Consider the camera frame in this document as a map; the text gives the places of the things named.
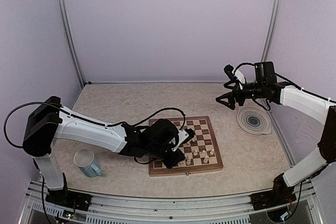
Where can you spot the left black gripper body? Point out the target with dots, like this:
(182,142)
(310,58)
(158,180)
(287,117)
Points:
(169,162)

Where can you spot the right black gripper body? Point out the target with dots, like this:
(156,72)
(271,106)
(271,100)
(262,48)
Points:
(237,92)

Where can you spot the white chess king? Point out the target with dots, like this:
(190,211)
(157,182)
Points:
(188,159)

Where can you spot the white chess piece back row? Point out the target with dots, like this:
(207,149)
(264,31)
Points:
(205,159)

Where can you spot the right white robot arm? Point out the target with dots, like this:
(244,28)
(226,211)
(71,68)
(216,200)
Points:
(288,94)

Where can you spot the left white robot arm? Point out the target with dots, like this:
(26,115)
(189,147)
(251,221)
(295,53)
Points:
(52,121)

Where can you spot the white chess pieces pile right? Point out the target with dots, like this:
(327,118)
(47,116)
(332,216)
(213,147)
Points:
(191,143)

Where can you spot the wooden chess board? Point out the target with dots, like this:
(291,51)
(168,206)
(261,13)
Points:
(206,140)

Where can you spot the grey spiral coaster mat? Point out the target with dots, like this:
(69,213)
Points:
(253,121)

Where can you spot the light blue ceramic mug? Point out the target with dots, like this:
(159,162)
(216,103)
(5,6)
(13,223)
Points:
(87,162)

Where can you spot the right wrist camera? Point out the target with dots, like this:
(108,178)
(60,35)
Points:
(234,75)

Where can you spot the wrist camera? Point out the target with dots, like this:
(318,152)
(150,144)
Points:
(183,137)
(234,75)

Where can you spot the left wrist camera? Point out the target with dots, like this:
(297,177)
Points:
(183,137)

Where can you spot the front aluminium rail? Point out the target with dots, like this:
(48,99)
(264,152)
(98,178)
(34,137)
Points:
(105,208)

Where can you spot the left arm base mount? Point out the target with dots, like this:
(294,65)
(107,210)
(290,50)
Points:
(70,199)

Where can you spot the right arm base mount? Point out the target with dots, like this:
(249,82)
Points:
(266,199)

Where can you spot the right aluminium frame post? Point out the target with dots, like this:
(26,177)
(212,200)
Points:
(271,30)

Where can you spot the aluminium frame post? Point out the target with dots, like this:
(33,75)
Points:
(70,42)
(271,30)

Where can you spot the left aluminium frame post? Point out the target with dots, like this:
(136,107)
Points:
(70,42)

